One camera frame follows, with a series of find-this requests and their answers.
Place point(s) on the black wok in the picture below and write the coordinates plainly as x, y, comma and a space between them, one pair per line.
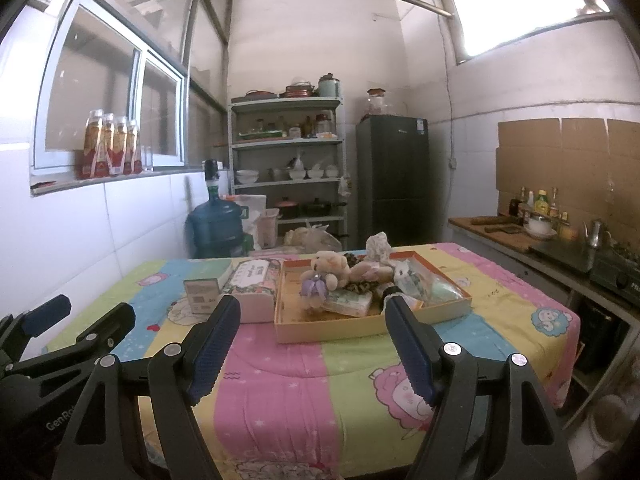
317, 209

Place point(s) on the white ceramic bowl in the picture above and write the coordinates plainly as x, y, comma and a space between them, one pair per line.
540, 227

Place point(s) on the cardboard wall panel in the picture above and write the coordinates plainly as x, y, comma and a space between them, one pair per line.
550, 160

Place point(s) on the white sack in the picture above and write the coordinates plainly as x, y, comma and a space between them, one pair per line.
252, 210

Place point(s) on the metal kettle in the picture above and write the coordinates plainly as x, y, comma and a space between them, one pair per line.
593, 236

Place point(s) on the green printed tissue pack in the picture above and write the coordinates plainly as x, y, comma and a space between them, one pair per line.
350, 302

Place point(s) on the brown rolling pin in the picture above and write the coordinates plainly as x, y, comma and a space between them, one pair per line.
487, 220

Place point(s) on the dark sauce bottle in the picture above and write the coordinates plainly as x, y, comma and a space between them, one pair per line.
517, 205

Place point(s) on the hanging plastic bag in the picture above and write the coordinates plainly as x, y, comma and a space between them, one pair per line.
345, 185

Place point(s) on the red lid jar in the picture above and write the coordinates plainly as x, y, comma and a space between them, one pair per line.
323, 125

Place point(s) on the pale plastic container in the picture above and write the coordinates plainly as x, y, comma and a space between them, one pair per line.
268, 230

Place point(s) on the mint green carton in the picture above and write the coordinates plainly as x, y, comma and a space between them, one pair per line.
200, 295

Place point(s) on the orange rimmed cardboard box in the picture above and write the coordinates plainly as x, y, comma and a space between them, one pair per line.
320, 330

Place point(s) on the white bottle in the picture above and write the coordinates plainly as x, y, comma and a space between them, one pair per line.
530, 202

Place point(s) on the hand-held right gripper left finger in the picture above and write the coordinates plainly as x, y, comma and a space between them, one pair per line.
210, 355

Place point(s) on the kitchen counter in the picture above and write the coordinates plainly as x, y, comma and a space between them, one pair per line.
565, 285

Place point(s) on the floral tissue box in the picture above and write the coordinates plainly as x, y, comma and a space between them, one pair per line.
250, 280

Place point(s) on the cauliflower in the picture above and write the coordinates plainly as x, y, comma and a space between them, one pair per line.
296, 237

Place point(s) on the sliding window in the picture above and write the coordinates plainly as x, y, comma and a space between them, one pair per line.
100, 85

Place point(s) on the red lid cooking pot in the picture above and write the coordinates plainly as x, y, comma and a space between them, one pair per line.
287, 208

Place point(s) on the black water pump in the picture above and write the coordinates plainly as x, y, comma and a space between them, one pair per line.
211, 175

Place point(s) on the dark item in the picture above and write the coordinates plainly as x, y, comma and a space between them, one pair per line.
389, 291

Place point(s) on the yellow green bottle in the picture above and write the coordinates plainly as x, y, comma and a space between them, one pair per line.
541, 204

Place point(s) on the black induction cooker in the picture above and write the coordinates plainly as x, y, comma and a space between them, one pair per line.
565, 257

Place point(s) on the gas stove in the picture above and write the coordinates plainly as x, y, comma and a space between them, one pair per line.
617, 272

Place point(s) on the plastic bag of food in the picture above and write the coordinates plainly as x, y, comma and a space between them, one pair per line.
322, 239

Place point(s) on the drinking glass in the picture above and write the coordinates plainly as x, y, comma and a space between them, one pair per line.
147, 160

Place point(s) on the dark refrigerator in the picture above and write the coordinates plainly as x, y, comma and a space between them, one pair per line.
392, 180

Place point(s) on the metal pot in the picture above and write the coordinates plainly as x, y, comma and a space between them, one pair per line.
278, 174

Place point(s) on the white lace cloth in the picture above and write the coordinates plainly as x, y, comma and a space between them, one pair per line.
378, 247

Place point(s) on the red pot stack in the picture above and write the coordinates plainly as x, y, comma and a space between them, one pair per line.
300, 91

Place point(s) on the glass jar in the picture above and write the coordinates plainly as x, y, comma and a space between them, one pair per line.
377, 102

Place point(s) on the green tray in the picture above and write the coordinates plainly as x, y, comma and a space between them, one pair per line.
260, 134

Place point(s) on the red flat item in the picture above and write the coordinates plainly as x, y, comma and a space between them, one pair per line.
45, 186

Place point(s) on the high window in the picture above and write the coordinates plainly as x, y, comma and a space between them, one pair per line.
515, 5

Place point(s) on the flat red pan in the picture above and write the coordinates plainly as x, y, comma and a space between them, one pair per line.
261, 95

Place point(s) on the slim glass bottle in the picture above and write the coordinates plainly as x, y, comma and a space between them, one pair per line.
554, 202

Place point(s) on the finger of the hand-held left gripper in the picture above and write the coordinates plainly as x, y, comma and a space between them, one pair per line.
45, 315
110, 322

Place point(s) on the cleaver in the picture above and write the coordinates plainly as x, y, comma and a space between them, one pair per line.
502, 229

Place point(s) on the yellow jar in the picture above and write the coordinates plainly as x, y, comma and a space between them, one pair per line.
566, 230

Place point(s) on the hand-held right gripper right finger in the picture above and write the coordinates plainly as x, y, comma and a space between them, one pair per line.
410, 355

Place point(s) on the small white tissue pack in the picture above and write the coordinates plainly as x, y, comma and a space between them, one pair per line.
407, 275

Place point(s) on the leopard print cloth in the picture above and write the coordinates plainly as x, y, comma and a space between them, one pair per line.
360, 286

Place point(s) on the clear plastic bag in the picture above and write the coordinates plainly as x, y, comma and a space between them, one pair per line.
299, 161

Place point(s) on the white bowl stack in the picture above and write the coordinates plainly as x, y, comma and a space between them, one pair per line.
247, 177

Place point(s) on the blue water jug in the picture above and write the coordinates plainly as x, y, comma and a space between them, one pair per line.
215, 230

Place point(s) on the white metal shelf rack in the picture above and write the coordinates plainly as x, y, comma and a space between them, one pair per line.
285, 143

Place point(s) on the teddy bear with purple bow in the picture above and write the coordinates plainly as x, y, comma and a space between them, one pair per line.
325, 265

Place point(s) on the wooden cutting board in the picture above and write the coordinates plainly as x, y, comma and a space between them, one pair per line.
470, 232

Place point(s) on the red label bottle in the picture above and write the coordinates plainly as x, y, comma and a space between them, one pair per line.
92, 150
108, 150
133, 150
120, 150

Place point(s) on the teal enamel canister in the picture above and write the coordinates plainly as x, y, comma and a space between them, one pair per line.
330, 87

